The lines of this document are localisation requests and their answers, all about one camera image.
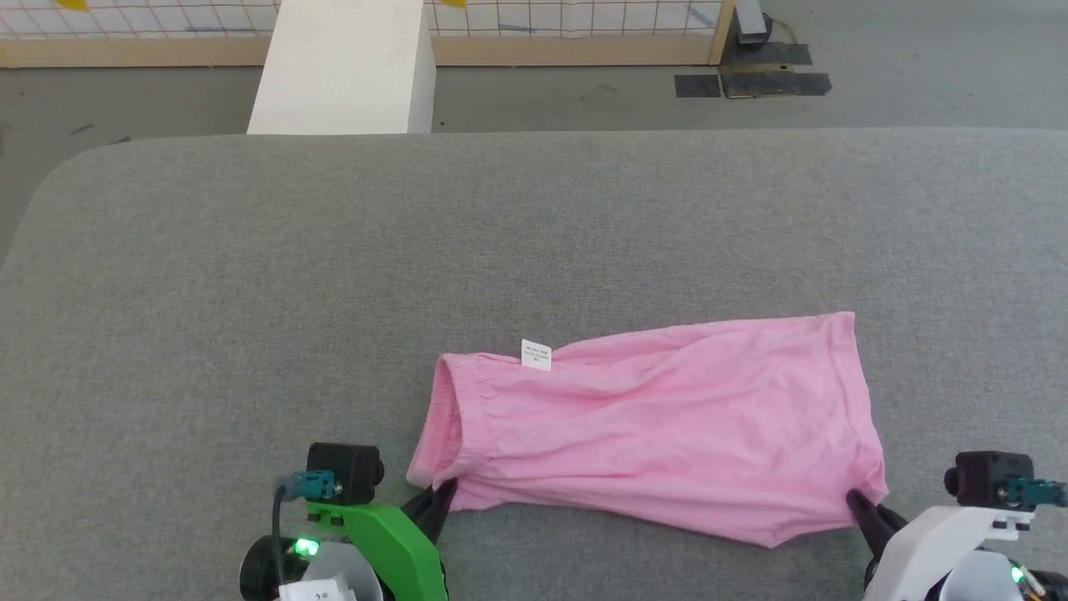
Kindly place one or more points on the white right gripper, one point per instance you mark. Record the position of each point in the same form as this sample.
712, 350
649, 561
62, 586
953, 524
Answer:
926, 551

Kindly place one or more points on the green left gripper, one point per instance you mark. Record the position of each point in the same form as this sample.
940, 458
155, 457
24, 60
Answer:
392, 551

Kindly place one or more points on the pink cloth garment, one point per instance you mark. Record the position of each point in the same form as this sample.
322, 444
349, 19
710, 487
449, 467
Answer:
667, 426

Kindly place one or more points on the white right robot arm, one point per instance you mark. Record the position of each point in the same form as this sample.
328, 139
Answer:
980, 580

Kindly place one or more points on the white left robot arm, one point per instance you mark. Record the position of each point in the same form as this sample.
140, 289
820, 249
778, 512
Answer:
334, 580

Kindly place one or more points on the grey fabric sofa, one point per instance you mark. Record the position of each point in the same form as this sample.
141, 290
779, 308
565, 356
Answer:
534, 242

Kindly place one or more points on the white rectangular box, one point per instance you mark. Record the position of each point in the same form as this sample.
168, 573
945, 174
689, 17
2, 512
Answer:
346, 67

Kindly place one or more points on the large black floor mat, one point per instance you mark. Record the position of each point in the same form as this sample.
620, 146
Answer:
772, 77

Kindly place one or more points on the small black floor mat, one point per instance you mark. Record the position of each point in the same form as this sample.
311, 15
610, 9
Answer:
697, 86

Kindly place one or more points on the lemon print partition panel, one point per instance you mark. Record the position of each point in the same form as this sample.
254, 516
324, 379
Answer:
542, 33

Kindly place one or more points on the grey metal stand foot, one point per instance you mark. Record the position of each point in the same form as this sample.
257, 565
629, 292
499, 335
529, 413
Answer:
751, 18

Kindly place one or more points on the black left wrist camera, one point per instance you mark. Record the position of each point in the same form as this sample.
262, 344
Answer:
346, 472

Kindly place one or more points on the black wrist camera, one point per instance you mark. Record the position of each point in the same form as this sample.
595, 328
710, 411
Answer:
984, 477
346, 472

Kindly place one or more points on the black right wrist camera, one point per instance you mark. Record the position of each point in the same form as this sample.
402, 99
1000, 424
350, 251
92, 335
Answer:
984, 477

